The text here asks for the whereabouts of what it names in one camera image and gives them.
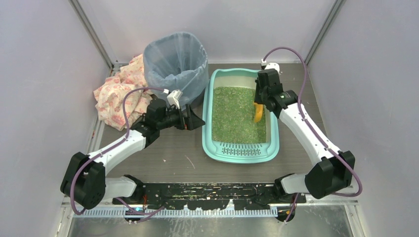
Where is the teal litter box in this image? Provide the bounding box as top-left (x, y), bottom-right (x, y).
top-left (202, 68), bottom-right (280, 164)

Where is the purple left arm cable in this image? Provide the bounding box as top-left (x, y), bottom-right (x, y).
top-left (69, 87), bottom-right (171, 225)

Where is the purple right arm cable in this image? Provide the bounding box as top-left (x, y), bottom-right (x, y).
top-left (261, 46), bottom-right (363, 224)

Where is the pink patterned cloth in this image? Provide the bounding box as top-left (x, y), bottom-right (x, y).
top-left (93, 54), bottom-right (153, 131)

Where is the orange litter scoop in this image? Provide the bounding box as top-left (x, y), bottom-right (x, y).
top-left (253, 102), bottom-right (264, 123)

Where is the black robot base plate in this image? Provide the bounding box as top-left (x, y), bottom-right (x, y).
top-left (122, 183), bottom-right (295, 210)

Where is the green cat litter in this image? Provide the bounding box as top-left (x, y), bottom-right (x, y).
top-left (211, 87), bottom-right (266, 144)

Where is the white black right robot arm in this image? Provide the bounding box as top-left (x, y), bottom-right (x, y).
top-left (254, 68), bottom-right (355, 199)

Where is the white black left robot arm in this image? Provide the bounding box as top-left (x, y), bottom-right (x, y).
top-left (60, 99), bottom-right (205, 210)

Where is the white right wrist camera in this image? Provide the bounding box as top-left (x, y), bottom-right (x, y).
top-left (260, 59), bottom-right (281, 74)

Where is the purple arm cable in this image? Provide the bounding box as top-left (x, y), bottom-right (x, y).
top-left (261, 46), bottom-right (363, 224)
top-left (69, 87), bottom-right (171, 225)

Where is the bin with blue bag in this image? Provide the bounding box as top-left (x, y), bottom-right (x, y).
top-left (143, 32), bottom-right (210, 110)

